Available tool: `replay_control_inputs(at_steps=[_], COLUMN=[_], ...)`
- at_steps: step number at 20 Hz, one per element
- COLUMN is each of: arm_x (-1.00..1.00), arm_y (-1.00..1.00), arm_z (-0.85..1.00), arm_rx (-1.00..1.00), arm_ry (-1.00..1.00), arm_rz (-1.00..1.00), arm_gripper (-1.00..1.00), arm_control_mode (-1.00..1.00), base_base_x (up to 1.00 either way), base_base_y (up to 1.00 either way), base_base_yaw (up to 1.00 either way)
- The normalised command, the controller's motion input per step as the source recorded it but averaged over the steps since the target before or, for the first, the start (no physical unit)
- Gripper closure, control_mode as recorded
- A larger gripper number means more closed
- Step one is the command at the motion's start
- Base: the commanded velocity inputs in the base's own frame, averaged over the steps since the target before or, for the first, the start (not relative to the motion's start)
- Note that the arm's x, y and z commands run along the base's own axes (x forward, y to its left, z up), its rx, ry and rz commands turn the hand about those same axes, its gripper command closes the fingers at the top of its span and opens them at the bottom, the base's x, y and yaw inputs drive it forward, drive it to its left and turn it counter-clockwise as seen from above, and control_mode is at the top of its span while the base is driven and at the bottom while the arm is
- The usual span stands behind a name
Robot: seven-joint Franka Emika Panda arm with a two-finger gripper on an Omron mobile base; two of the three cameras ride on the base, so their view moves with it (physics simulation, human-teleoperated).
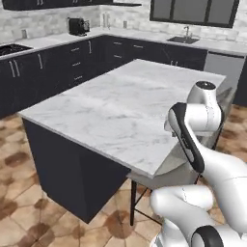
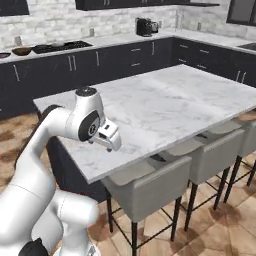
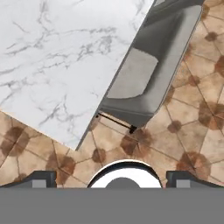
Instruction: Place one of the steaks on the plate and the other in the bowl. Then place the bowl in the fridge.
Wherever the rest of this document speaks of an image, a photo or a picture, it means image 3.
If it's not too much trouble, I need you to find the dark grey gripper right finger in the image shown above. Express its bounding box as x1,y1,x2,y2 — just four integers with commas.
165,170,224,189

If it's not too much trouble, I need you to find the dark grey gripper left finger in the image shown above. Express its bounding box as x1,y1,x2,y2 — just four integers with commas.
0,170,58,189

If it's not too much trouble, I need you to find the white and black round object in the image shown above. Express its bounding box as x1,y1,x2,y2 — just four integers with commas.
87,159,163,189

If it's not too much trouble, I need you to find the stainless steel dishwasher door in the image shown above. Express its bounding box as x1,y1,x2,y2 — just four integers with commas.
76,0,207,151

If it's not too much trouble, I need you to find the black dishwasher door handle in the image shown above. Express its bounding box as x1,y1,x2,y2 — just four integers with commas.
95,112,137,135

